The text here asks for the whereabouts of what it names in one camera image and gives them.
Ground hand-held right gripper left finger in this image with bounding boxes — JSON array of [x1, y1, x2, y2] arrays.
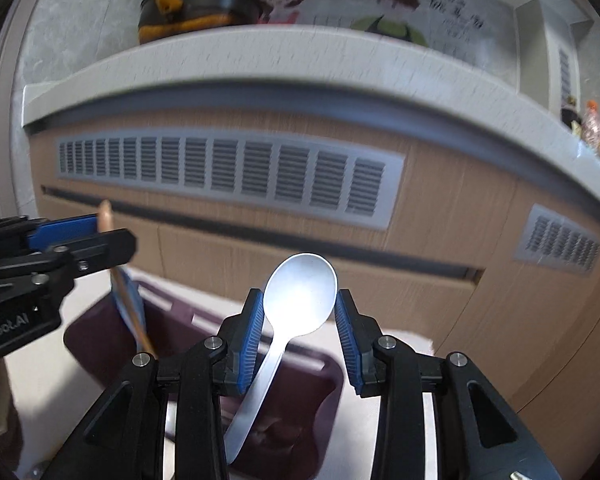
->
[[55, 287, 266, 480]]

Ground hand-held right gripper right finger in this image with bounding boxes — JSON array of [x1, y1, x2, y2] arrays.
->
[[334, 289, 561, 480]]

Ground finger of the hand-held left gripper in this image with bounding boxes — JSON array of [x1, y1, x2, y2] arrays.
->
[[27, 214, 103, 253], [55, 229, 137, 278]]

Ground grey-blue plastic spoon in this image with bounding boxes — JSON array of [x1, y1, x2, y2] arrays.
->
[[110, 267, 146, 333]]

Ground white plastic spoon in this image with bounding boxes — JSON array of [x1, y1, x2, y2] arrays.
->
[[223, 252, 339, 462]]

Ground maroon plastic utensil holder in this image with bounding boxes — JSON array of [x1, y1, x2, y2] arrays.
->
[[62, 267, 345, 476]]

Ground wooden chopstick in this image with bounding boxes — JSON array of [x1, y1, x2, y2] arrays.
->
[[97, 199, 156, 359]]

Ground white towel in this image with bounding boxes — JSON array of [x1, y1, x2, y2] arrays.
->
[[2, 310, 436, 480]]

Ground long grey vent grille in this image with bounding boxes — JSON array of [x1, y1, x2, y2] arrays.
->
[[55, 135, 407, 232]]

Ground wooden kitchen cabinet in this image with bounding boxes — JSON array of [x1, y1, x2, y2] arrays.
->
[[27, 110, 600, 411]]

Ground white stone countertop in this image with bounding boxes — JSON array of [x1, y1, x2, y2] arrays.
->
[[21, 25, 600, 211]]

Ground small grey vent grille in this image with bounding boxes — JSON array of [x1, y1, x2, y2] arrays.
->
[[512, 204, 600, 276]]

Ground dark sauce bottle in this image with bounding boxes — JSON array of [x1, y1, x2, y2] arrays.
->
[[560, 95, 583, 128]]

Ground clear bottle orange cap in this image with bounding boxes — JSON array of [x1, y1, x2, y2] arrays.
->
[[580, 100, 600, 146]]

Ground black wok yellow handle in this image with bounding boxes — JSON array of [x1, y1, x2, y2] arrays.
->
[[121, 0, 262, 46]]

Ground cartoon wall poster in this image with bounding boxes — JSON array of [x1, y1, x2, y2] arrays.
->
[[252, 0, 518, 93]]

